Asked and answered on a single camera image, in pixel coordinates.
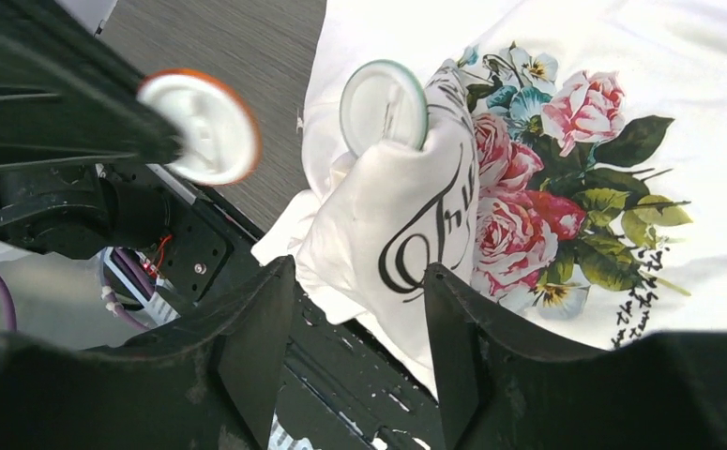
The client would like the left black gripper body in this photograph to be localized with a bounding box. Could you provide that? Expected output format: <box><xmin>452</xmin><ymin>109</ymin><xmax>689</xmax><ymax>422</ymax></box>
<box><xmin>0</xmin><ymin>164</ymin><xmax>235</xmax><ymax>302</ymax></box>

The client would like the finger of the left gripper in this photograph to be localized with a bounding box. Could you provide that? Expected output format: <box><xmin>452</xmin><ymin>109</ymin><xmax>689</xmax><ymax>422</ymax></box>
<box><xmin>0</xmin><ymin>1</ymin><xmax>180</xmax><ymax>173</ymax></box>

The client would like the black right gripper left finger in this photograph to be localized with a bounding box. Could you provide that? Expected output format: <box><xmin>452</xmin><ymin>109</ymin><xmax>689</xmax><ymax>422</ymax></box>
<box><xmin>0</xmin><ymin>257</ymin><xmax>295</xmax><ymax>449</ymax></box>

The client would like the round landscape brooch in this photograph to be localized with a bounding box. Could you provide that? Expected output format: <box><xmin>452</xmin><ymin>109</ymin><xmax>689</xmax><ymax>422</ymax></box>
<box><xmin>340</xmin><ymin>59</ymin><xmax>429</xmax><ymax>157</ymax></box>

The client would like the white floral t-shirt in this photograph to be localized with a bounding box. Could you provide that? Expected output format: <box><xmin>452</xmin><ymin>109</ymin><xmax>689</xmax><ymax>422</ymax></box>
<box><xmin>252</xmin><ymin>1</ymin><xmax>727</xmax><ymax>388</ymax></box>

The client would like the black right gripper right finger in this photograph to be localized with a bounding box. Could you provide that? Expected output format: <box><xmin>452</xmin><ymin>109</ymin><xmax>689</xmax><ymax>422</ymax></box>
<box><xmin>424</xmin><ymin>263</ymin><xmax>727</xmax><ymax>449</ymax></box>

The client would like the round orange blue brooch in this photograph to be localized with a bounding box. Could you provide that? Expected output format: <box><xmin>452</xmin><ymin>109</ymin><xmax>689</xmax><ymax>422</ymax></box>
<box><xmin>137</xmin><ymin>68</ymin><xmax>263</xmax><ymax>187</ymax></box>

